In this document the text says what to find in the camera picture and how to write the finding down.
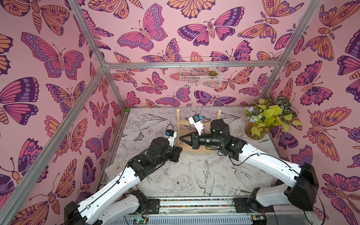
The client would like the wooden jewelry display stand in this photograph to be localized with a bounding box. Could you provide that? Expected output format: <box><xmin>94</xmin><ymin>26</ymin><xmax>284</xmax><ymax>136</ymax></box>
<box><xmin>176</xmin><ymin>108</ymin><xmax>221</xmax><ymax>153</ymax></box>

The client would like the potted green plant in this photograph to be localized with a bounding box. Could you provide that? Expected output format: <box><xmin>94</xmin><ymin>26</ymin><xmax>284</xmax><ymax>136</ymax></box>
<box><xmin>244</xmin><ymin>94</ymin><xmax>302</xmax><ymax>140</ymax></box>

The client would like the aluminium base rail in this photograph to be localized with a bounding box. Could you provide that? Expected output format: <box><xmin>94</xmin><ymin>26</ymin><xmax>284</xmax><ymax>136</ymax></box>
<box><xmin>92</xmin><ymin>195</ymin><xmax>318</xmax><ymax>225</ymax></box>

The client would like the small succulent in basket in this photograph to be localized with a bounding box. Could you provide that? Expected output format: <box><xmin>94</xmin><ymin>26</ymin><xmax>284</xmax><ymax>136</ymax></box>
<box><xmin>208</xmin><ymin>71</ymin><xmax>218</xmax><ymax>77</ymax></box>

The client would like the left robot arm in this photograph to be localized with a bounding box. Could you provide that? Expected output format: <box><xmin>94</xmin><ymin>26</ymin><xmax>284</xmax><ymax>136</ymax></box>
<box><xmin>64</xmin><ymin>137</ymin><xmax>182</xmax><ymax>225</ymax></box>

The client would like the white wire basket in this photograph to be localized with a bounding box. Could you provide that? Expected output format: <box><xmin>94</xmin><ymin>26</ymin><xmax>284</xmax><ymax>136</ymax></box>
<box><xmin>178</xmin><ymin>57</ymin><xmax>223</xmax><ymax>88</ymax></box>

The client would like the grey paper card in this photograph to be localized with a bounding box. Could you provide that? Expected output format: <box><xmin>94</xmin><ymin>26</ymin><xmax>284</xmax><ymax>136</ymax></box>
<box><xmin>105</xmin><ymin>157</ymin><xmax>127</xmax><ymax>183</ymax></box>

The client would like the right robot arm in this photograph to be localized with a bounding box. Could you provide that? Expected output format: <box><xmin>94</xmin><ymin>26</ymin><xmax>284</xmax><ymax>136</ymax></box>
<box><xmin>179</xmin><ymin>119</ymin><xmax>319</xmax><ymax>212</ymax></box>

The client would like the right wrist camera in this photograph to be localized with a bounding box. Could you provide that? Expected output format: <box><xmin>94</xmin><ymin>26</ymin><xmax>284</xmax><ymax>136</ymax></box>
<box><xmin>188</xmin><ymin>114</ymin><xmax>204</xmax><ymax>135</ymax></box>

